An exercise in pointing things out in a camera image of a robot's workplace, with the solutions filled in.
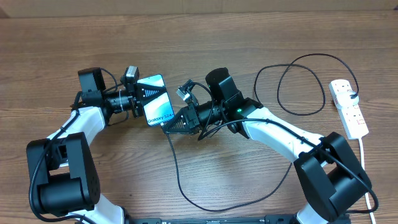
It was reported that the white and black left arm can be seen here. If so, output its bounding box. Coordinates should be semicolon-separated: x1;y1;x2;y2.
26;66;167;223

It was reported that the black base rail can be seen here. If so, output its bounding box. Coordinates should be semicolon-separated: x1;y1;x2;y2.
125;214;299;224

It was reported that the white power strip cord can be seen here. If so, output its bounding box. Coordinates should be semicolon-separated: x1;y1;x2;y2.
358;138;377;224

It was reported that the white charger plug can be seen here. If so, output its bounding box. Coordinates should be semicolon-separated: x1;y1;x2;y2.
334;91;359;110

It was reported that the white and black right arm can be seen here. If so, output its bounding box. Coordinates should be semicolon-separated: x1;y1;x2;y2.
162;68;379;223

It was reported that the Galaxy S24+ smartphone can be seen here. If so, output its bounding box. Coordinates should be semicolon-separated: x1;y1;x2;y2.
137;74;175;126

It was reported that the white power strip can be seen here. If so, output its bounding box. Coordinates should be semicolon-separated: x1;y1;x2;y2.
328;79;369;139

